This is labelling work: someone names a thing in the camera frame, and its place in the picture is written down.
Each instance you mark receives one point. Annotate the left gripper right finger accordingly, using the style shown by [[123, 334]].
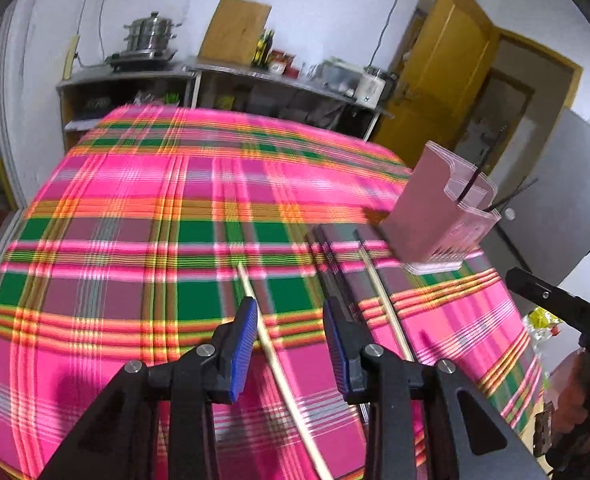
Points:
[[346, 336]]

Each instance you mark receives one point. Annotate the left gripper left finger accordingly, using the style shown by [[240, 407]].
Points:
[[234, 342]]

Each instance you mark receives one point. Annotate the black chopstick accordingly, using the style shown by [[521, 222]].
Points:
[[377, 248], [506, 199], [333, 279], [484, 159], [316, 257]]

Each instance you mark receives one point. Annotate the cream chopstick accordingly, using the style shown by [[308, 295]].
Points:
[[280, 378], [388, 307]]

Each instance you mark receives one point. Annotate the steel kitchen shelf table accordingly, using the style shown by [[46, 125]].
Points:
[[225, 86]]

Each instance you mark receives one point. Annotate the person right hand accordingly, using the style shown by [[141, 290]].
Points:
[[569, 411]]

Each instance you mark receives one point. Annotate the grey refrigerator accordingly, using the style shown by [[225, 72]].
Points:
[[545, 229]]

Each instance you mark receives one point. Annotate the pink plaid tablecloth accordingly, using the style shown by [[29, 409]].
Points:
[[130, 252]]

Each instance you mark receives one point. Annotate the pink plastic utensil holder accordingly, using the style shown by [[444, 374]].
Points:
[[427, 229]]

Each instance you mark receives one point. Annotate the white electric kettle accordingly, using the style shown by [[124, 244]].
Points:
[[376, 87]]

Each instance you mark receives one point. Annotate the yellow wooden door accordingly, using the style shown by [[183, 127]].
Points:
[[440, 81]]

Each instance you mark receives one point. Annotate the clear storage box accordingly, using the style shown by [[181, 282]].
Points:
[[338, 76]]

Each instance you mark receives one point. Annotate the red lid jar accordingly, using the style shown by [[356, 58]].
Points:
[[279, 62]]

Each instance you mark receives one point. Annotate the low steel shelf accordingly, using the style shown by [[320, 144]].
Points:
[[88, 96]]

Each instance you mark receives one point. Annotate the dark oil bottle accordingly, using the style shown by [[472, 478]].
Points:
[[263, 49]]

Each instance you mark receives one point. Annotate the induction cooktop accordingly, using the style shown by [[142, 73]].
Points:
[[143, 56]]

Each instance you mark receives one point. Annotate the wooden cutting board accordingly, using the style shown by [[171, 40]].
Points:
[[234, 31]]

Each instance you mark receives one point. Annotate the steel steamer pot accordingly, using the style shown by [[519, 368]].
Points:
[[150, 34]]

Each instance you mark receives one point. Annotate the yellow power strip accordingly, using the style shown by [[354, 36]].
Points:
[[71, 55]]

